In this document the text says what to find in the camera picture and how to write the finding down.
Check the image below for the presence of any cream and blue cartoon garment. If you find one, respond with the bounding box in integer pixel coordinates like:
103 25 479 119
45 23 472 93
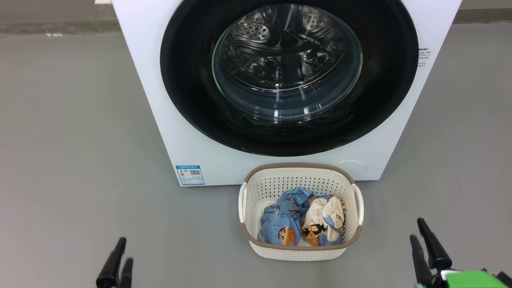
301 195 347 246

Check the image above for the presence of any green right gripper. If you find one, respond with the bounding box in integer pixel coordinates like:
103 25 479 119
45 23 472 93
410 218 512 288

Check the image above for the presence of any blue cartoon print garment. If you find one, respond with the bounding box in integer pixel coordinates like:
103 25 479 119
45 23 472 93
258 187 314 246

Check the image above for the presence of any blue energy label sticker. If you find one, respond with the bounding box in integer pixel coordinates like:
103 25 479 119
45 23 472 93
175 165 205 186

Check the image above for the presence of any cream perforated laundry basket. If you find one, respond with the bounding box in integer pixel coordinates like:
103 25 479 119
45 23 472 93
238 163 364 262

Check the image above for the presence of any black-rimmed glass washer door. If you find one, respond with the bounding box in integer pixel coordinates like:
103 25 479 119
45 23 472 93
160 0 419 157

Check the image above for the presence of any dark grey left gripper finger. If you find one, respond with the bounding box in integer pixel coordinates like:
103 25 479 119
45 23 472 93
119 258 134 288
96 237 127 288

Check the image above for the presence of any round white filter cover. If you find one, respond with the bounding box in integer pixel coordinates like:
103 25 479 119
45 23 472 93
334 160 367 176

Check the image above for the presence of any white front-load washing machine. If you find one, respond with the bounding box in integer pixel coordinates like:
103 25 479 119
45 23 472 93
112 0 462 187

